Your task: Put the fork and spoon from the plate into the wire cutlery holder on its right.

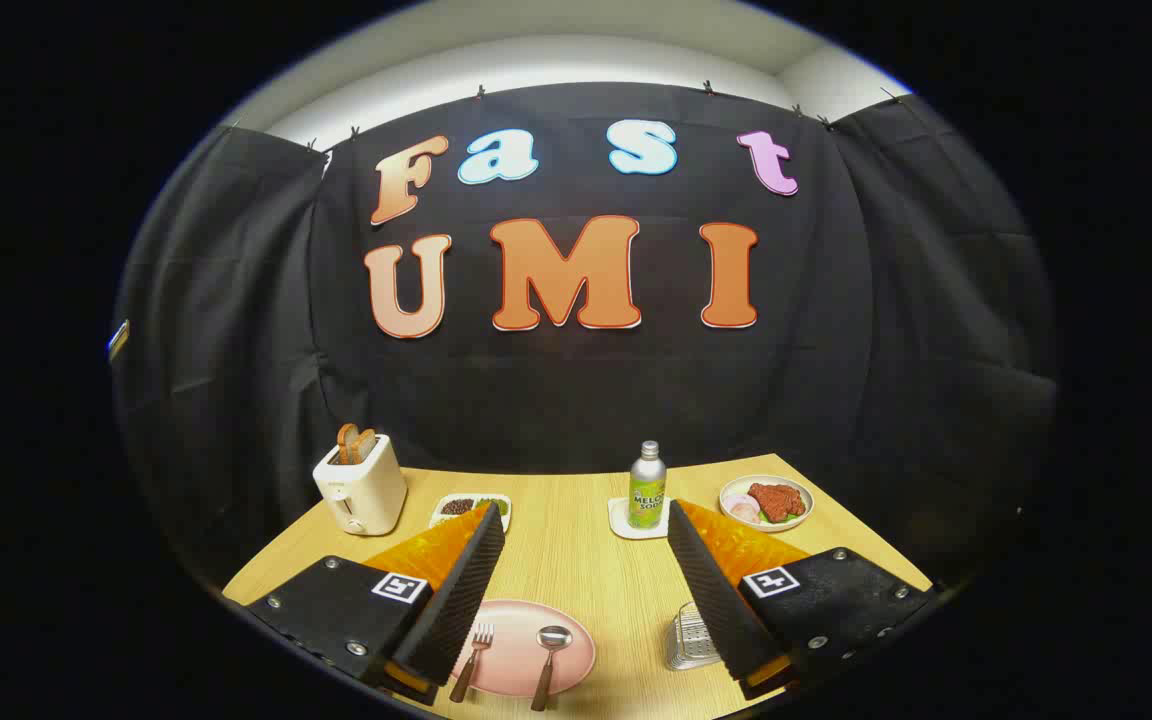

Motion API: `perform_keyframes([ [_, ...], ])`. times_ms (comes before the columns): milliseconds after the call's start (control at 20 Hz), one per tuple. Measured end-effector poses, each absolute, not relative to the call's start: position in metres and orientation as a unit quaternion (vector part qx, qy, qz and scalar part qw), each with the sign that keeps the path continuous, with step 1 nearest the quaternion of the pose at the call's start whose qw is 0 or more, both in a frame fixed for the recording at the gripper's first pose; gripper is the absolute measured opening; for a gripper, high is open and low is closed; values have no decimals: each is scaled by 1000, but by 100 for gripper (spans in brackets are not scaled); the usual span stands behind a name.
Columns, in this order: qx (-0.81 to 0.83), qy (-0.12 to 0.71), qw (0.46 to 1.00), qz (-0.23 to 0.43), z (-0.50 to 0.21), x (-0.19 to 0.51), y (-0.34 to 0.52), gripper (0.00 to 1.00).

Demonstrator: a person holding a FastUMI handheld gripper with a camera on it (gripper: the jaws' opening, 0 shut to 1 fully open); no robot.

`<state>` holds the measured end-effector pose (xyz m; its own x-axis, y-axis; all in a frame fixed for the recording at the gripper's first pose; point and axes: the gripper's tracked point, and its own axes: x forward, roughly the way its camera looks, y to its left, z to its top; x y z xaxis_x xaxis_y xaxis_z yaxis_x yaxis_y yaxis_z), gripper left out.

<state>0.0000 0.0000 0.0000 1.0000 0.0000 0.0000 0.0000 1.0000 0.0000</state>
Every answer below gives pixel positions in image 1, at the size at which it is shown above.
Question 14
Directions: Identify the green label soda bottle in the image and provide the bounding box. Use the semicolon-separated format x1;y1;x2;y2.
628;440;667;530

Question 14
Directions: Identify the metal cutlery basket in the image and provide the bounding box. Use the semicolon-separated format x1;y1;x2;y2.
663;601;722;671

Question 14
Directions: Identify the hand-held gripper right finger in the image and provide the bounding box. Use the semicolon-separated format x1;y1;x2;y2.
666;498;937;701

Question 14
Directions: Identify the red meat piece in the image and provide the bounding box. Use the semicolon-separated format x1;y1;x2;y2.
747;482;806;522

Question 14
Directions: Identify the white square coaster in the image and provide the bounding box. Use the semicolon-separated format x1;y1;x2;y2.
607;497;674;541

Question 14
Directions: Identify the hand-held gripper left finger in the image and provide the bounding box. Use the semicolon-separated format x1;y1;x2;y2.
244;500;507;707

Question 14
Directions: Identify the white toaster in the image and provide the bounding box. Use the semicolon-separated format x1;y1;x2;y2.
312;433;408;537

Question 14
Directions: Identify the pink round plate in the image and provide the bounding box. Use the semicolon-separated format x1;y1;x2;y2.
451;598;597;698

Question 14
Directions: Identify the spoon with wooden handle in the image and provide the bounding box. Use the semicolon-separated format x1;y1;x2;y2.
531;625;574;713

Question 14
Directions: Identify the fork with wooden handle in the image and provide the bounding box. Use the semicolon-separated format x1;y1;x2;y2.
449;623;495;704

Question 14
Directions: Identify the white divided snack tray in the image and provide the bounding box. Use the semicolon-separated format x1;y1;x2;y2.
429;492;513;531

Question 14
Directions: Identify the white oval plate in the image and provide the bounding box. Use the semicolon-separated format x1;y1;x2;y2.
718;474;815;533

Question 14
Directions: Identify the black backdrop cloth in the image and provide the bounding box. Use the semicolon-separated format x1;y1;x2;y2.
111;82;1057;601

